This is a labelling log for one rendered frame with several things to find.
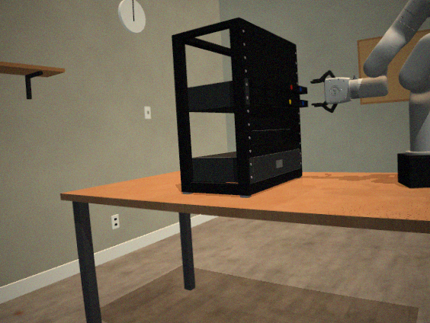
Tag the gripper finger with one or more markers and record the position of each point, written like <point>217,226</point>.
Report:
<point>319,80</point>
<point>324,105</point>

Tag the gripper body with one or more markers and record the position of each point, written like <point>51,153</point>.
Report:
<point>337,90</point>

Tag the black server rack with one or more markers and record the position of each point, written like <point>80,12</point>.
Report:
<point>263,64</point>

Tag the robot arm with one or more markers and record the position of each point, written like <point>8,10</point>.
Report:
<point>413,76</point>

